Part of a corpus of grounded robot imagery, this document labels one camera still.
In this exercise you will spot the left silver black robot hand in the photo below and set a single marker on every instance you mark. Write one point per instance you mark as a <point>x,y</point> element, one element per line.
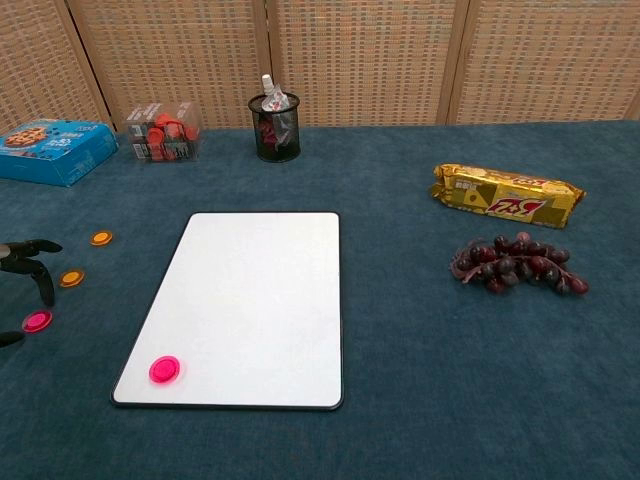
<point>20,262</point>

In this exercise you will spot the orange disc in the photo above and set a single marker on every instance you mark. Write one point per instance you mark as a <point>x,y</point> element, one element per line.
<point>72,277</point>
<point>101,237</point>

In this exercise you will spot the red round magnet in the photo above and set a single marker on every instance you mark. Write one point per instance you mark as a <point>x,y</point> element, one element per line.
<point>167,370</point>
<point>37,321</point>

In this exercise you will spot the white magnetic board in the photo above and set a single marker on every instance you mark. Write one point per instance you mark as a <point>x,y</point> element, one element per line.
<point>250,300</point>

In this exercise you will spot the blue cookie box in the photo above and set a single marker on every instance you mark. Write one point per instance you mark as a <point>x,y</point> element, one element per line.
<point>50,150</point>

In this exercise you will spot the red and black snack box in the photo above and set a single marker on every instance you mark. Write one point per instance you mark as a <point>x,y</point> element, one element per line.
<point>165,132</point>

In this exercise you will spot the black mesh pen holder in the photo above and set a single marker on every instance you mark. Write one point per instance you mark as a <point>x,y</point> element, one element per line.
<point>277,137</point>

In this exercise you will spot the white spout pouch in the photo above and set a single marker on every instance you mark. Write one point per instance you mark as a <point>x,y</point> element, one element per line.
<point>272,97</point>

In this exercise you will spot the woven bamboo folding screen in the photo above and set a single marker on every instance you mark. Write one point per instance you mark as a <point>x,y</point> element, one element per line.
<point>350,50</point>

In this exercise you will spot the teal table cloth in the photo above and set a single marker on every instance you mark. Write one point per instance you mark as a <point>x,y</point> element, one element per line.
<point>450,375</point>

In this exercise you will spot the gold biscuit packet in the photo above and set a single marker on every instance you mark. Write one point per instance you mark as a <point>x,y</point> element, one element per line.
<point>505,195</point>

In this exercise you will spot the purple grape bunch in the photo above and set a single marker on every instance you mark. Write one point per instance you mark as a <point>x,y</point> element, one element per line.
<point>520,265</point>

